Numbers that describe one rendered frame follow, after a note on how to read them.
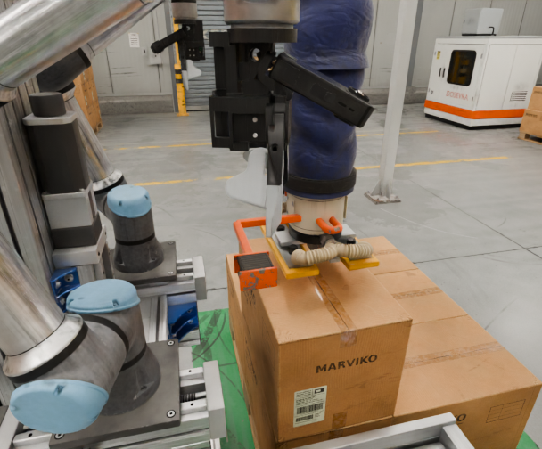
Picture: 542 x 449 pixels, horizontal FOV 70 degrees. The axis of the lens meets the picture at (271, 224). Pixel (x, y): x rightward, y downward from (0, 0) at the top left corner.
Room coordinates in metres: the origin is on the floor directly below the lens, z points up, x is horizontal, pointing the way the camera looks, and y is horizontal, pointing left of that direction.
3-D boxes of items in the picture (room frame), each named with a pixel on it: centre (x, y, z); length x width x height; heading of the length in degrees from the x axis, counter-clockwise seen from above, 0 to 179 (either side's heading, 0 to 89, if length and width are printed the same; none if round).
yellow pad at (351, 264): (1.15, -0.23, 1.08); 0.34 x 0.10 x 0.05; 14
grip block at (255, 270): (0.77, 0.04, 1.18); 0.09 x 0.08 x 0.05; 104
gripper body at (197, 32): (1.35, 0.26, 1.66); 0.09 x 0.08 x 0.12; 103
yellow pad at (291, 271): (1.10, -0.05, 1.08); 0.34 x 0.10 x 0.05; 14
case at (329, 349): (1.13, -0.14, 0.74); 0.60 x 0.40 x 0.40; 14
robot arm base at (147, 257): (1.06, 0.41, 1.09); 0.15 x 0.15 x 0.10
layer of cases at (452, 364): (1.49, -0.36, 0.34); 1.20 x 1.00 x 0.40; 13
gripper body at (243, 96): (0.44, 0.02, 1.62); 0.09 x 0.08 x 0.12; 85
